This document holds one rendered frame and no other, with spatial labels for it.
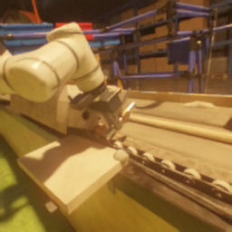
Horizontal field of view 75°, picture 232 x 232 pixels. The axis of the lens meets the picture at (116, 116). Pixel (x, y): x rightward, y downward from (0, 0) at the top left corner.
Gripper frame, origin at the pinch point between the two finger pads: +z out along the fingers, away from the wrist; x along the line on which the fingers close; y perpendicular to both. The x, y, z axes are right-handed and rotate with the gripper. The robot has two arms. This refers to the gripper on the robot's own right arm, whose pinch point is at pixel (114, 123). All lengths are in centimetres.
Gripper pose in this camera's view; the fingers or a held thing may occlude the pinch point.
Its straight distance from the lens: 56.4
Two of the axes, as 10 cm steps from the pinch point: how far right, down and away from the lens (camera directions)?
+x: -7.0, -1.5, 6.9
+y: 5.9, -6.6, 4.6
